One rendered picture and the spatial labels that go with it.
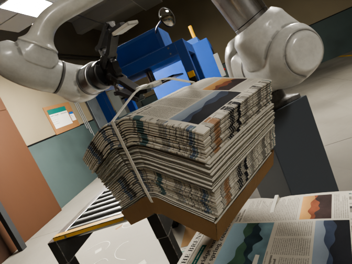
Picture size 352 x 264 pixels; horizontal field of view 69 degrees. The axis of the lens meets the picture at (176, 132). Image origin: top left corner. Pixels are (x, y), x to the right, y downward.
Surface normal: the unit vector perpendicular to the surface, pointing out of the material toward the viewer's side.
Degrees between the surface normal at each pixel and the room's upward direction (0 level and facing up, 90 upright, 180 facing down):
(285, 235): 1
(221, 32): 90
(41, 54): 106
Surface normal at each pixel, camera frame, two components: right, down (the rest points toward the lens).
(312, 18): -0.18, 0.25
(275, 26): -0.04, -0.04
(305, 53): 0.20, 0.19
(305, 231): -0.41, -0.90
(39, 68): 0.66, 0.20
